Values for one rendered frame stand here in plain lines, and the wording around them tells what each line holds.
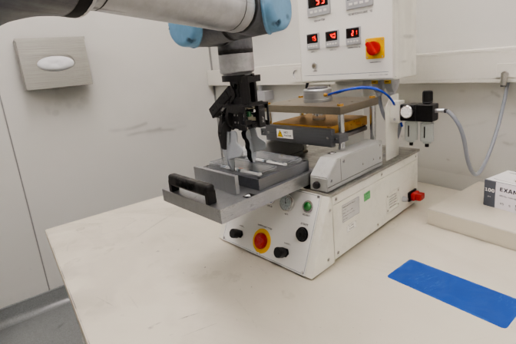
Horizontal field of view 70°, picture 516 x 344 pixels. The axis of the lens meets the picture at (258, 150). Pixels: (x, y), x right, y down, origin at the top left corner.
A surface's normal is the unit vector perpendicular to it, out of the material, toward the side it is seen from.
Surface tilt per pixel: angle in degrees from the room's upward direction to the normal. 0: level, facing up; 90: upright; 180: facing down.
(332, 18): 90
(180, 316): 0
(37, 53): 90
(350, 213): 90
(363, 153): 90
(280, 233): 65
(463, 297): 0
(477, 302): 0
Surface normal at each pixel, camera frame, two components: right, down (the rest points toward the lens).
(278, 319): -0.09, -0.97
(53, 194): 0.58, 0.14
